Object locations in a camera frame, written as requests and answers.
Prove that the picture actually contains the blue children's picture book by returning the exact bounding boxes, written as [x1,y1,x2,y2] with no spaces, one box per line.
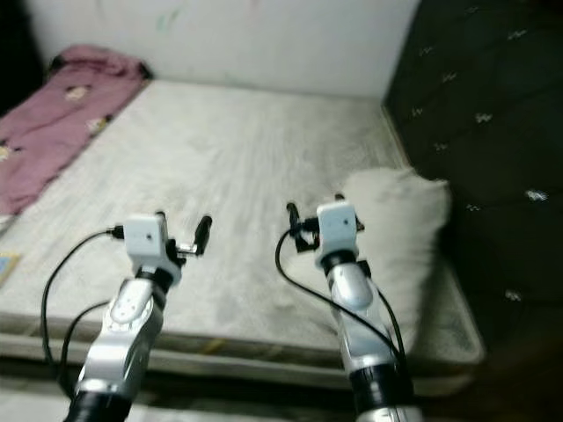
[0,253,23,284]

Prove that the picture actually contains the white pillow with green print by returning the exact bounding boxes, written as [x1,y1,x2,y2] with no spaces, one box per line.
[334,167,451,353]

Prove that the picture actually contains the grey white quilted mattress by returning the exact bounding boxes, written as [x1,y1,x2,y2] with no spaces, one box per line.
[0,79,489,395]

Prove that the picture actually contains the patterned bed base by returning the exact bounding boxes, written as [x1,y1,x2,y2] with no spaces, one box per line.
[0,347,476,397]

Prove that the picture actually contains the pink cartoon mouse blanket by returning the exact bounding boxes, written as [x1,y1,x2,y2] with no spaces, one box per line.
[0,44,150,221]

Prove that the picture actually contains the black tufted headboard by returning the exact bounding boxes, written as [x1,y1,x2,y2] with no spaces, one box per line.
[383,0,563,422]

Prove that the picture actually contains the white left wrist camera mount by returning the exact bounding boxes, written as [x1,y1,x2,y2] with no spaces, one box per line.
[123,214,184,287]

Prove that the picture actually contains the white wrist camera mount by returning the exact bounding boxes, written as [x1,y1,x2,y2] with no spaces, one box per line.
[315,200,362,260]
[123,214,184,287]

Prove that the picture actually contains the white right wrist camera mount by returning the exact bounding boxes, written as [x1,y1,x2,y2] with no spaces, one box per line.
[315,200,362,260]

